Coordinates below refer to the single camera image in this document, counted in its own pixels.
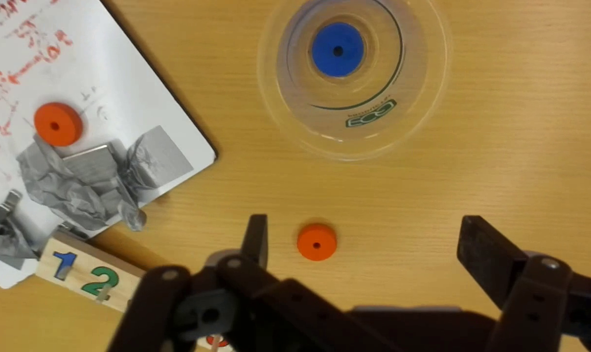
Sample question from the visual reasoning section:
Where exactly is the orange disc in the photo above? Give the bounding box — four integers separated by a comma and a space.
33, 102, 82, 147
297, 223, 338, 262

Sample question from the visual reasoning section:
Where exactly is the wooden number puzzle board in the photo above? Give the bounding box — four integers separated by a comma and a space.
35, 231, 142, 311

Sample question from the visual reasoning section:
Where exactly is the crumpled grey cloth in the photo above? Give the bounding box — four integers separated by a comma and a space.
0, 124, 197, 270

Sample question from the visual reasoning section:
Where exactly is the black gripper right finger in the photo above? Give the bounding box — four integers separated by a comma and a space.
455, 216, 591, 352

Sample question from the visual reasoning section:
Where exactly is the blue disc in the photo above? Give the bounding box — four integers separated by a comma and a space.
311, 22, 364, 79

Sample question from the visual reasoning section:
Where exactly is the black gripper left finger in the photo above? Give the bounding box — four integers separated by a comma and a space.
105, 214, 401, 352

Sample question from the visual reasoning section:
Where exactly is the clear plastic cup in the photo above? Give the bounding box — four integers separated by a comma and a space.
258, 0, 450, 161

